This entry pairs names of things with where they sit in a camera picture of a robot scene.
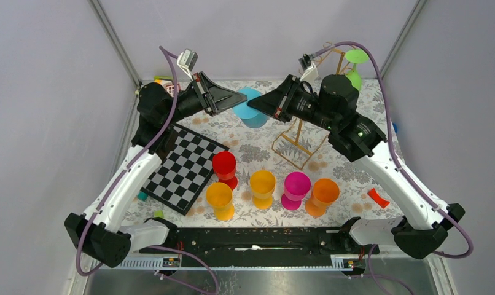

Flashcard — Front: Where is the floral table mat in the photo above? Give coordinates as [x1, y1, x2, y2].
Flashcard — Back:
[119, 79, 407, 229]

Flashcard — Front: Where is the purple cable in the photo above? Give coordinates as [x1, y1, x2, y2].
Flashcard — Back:
[300, 41, 475, 295]
[76, 45, 220, 295]

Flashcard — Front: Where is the red curved piece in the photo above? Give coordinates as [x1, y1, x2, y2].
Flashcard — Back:
[367, 188, 390, 209]

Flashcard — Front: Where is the red plastic wine glass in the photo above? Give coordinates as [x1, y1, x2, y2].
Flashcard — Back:
[212, 151, 238, 190]

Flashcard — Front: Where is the black white checkerboard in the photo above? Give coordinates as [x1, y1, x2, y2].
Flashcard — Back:
[141, 124, 229, 216]

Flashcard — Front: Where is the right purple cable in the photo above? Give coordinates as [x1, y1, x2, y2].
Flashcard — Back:
[300, 41, 475, 295]

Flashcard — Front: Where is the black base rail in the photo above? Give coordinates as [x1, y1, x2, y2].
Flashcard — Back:
[163, 227, 380, 269]

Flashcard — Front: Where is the gold wire glass rack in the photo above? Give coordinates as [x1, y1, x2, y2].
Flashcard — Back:
[271, 42, 357, 170]

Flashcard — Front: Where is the orange plastic wine glass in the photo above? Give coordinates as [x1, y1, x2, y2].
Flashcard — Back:
[305, 178, 340, 218]

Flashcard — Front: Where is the amber plastic wine glass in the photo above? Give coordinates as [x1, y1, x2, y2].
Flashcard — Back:
[249, 170, 276, 210]

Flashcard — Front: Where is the magenta plastic wine glass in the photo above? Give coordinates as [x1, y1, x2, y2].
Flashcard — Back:
[281, 171, 311, 211]

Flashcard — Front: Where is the yellow plastic wine glass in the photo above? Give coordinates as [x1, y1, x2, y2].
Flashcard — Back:
[205, 182, 235, 221]

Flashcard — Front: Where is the small teal block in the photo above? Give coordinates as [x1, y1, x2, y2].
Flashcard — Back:
[137, 191, 148, 202]

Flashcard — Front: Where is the green plastic wine glass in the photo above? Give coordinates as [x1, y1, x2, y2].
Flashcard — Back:
[345, 49, 369, 91]

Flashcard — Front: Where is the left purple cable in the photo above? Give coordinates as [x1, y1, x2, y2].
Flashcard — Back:
[76, 45, 220, 295]

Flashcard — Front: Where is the blue plastic wine glass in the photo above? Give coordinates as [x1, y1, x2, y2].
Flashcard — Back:
[233, 87, 268, 128]

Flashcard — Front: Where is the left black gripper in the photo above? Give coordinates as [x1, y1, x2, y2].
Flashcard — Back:
[164, 72, 249, 126]

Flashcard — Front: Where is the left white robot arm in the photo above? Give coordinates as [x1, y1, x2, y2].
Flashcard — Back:
[64, 72, 248, 276]

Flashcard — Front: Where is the small colourful toy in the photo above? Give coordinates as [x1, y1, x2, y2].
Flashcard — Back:
[154, 76, 173, 87]

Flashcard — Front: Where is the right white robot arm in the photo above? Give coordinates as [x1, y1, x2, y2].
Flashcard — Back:
[248, 74, 465, 259]

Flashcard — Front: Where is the red toy block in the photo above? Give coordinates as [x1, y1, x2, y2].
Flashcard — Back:
[165, 84, 180, 97]

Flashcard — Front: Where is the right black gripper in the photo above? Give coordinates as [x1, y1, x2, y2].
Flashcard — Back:
[247, 75, 336, 132]

